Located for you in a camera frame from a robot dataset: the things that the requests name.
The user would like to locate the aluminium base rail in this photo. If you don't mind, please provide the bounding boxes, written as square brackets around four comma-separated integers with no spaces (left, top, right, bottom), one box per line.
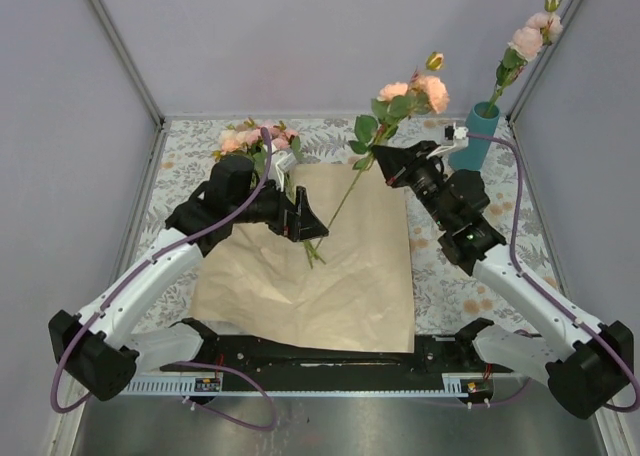
[68,336,612,377]

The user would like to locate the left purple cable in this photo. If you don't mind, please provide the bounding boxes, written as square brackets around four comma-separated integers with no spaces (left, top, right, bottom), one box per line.
[50,125,279,431]

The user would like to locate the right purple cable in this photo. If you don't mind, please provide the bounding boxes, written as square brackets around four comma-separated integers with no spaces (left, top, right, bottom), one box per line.
[467,131,629,412]

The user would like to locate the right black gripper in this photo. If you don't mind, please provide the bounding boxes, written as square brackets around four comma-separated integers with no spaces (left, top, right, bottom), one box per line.
[372,141,452,230]

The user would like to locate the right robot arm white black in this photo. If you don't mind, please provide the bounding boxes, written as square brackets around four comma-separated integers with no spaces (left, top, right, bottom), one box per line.
[372,141,639,419]

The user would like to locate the pink flower bunch green stems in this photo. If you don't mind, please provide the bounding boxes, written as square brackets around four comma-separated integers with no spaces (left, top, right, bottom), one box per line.
[214,119,323,265]

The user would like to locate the white slotted cable duct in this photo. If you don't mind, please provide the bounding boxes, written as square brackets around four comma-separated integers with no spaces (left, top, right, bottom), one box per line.
[121,370,492,398]

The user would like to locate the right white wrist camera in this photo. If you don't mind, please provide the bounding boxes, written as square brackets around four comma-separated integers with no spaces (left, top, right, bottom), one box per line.
[428,124,469,159]

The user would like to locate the left aluminium frame post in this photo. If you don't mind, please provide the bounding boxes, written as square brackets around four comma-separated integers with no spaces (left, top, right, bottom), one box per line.
[85,0,165,127]

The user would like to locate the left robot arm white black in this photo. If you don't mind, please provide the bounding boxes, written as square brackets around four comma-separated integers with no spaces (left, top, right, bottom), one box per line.
[48,151,329,401]

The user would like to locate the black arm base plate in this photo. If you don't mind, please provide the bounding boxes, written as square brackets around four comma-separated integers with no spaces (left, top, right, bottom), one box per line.
[159,333,514,377]

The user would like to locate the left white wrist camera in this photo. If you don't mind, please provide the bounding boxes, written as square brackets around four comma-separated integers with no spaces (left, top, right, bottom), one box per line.
[268,149,298,191]

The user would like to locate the teal cylindrical vase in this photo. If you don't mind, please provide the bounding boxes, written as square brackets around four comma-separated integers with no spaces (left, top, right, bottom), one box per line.
[447,101,501,175]

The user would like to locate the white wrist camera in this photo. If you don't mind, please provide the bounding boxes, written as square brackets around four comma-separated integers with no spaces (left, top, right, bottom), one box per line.
[268,149,298,191]
[428,124,469,159]

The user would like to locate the floral patterned table mat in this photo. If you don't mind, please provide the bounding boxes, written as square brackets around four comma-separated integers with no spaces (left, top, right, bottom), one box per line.
[135,117,558,334]

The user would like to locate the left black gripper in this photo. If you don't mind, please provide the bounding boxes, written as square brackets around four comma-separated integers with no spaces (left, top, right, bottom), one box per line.
[231,175,329,242]

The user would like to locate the purple cable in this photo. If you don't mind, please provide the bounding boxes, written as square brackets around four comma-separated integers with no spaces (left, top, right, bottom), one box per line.
[50,125,279,431]
[467,131,629,412]

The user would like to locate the orange beige wrapping paper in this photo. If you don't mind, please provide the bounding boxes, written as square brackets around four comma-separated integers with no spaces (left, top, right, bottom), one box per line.
[190,163,415,353]

